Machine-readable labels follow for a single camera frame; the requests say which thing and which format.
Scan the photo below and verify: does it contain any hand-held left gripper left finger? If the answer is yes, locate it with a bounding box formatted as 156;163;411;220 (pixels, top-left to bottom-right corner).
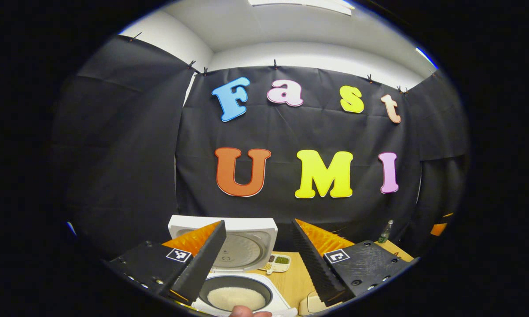
106;220;227;304

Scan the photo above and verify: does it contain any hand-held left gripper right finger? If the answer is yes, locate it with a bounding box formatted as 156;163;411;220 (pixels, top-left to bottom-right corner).
291;219;412;306

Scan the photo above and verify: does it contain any clear plastic rice container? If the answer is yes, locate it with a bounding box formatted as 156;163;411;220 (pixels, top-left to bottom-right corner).
298;290;332;316

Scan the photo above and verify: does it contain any white rice cooker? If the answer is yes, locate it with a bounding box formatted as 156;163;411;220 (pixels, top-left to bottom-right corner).
168;215;298;317

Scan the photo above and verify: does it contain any white divided grain dish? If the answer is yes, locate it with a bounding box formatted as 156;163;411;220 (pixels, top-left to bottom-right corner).
258;253;291;275

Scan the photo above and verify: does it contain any clear plastic water bottle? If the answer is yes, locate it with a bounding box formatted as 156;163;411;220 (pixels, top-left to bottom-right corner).
378;219;394;244

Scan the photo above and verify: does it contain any black backdrop cloth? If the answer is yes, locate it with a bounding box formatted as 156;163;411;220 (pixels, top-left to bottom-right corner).
51;35;470;260

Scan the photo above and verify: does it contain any long ceiling light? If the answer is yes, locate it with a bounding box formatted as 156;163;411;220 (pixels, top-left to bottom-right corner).
248;0;353;17

